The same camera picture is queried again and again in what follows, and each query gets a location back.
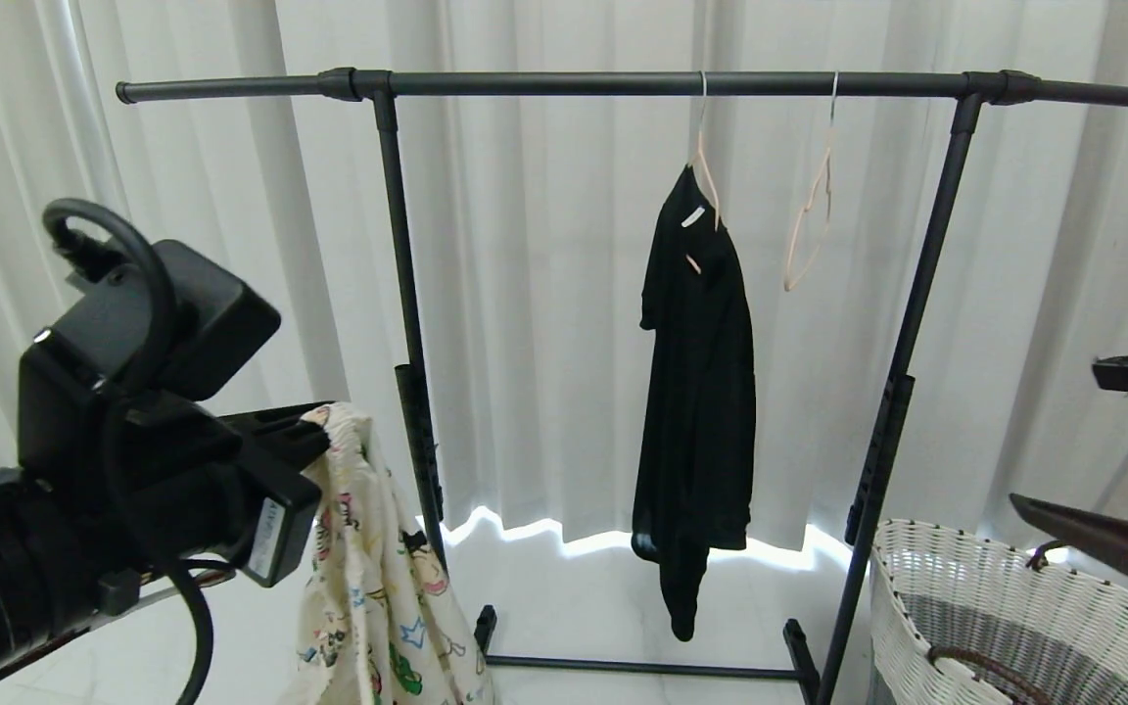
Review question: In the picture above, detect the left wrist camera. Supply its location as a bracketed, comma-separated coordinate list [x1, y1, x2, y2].
[19, 238, 283, 491]

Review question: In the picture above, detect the black shirt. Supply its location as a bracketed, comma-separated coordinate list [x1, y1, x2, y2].
[630, 164, 758, 643]

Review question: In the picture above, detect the cream printed garment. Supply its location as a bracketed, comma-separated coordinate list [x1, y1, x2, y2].
[280, 401, 497, 705]

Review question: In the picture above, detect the white curtain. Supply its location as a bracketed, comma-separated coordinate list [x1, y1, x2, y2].
[0, 0, 1128, 577]

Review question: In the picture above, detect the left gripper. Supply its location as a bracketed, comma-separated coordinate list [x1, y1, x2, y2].
[99, 397, 333, 589]

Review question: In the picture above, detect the white laundry basket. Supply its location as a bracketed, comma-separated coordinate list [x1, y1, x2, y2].
[868, 518, 1128, 705]

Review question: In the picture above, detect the black cable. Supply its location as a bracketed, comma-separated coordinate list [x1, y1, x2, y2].
[42, 198, 179, 393]
[161, 558, 217, 705]

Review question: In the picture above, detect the pink clothes hanger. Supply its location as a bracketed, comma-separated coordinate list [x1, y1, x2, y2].
[685, 70, 723, 276]
[782, 70, 840, 294]

